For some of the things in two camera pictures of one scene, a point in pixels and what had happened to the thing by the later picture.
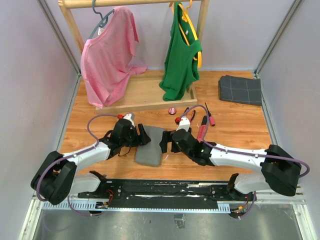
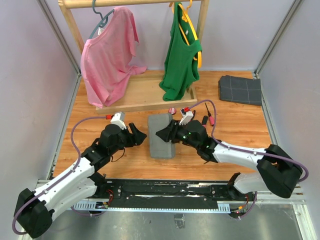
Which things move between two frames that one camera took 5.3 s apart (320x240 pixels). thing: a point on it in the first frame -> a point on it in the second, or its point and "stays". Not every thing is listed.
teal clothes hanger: x=104 y=21 stays
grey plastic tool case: x=149 y=154 -> x=159 y=148
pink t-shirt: x=106 y=59 stays
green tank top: x=181 y=67 stays
